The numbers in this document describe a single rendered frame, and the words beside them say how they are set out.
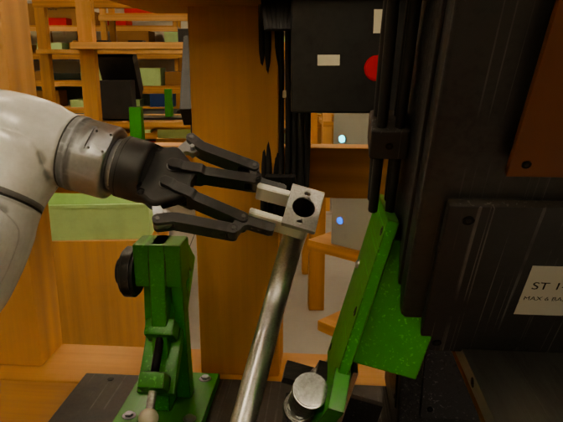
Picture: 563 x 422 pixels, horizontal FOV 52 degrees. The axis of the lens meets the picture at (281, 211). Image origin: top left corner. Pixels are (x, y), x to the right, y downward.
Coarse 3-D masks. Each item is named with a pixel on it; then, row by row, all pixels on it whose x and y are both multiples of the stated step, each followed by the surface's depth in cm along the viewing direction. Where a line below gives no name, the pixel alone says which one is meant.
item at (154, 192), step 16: (128, 144) 66; (144, 144) 67; (112, 160) 66; (128, 160) 65; (144, 160) 66; (160, 160) 69; (112, 176) 66; (128, 176) 66; (144, 176) 67; (160, 176) 68; (176, 176) 68; (192, 176) 68; (112, 192) 67; (128, 192) 67; (144, 192) 67; (160, 192) 67
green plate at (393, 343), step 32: (384, 224) 56; (384, 256) 56; (352, 288) 65; (384, 288) 58; (352, 320) 59; (384, 320) 58; (416, 320) 58; (352, 352) 58; (384, 352) 59; (416, 352) 59
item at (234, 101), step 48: (0, 0) 90; (0, 48) 91; (192, 48) 89; (240, 48) 88; (192, 96) 91; (240, 96) 90; (240, 144) 92; (240, 192) 94; (48, 240) 107; (240, 240) 96; (48, 288) 107; (240, 288) 98; (0, 336) 104; (48, 336) 107; (240, 336) 100
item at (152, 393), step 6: (150, 390) 80; (150, 396) 80; (156, 396) 80; (150, 402) 79; (150, 408) 79; (144, 414) 78; (150, 414) 78; (156, 414) 79; (138, 420) 78; (144, 420) 78; (150, 420) 78; (156, 420) 78
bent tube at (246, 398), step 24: (312, 192) 68; (288, 216) 66; (312, 216) 66; (288, 240) 72; (288, 264) 75; (288, 288) 76; (264, 312) 74; (264, 336) 72; (264, 360) 70; (240, 384) 69; (264, 384) 69; (240, 408) 67
